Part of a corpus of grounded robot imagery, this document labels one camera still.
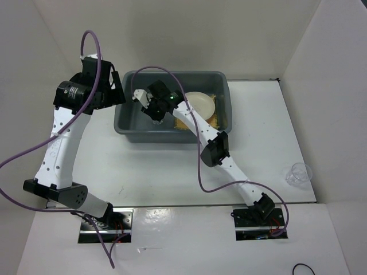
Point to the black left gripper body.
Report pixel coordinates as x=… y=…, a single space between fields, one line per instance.
x=109 y=97

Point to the woven bamboo mat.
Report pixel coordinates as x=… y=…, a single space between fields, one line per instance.
x=215 y=120

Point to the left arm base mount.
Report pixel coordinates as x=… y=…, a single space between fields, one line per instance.
x=119 y=230

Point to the grey plastic bin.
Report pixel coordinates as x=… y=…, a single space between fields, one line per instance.
x=137 y=127

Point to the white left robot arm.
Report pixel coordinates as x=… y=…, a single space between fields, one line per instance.
x=54 y=181

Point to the cream plate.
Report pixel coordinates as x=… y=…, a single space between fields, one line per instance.
x=202 y=104

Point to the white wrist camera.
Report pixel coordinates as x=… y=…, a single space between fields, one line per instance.
x=140 y=95
x=87 y=56

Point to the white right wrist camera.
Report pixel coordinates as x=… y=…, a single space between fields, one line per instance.
x=140 y=95

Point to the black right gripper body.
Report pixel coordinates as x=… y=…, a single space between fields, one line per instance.
x=154 y=109

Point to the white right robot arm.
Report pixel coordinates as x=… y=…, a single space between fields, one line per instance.
x=213 y=145

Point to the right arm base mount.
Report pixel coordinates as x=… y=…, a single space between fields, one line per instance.
x=246 y=229

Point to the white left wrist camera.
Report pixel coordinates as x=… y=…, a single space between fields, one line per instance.
x=87 y=56

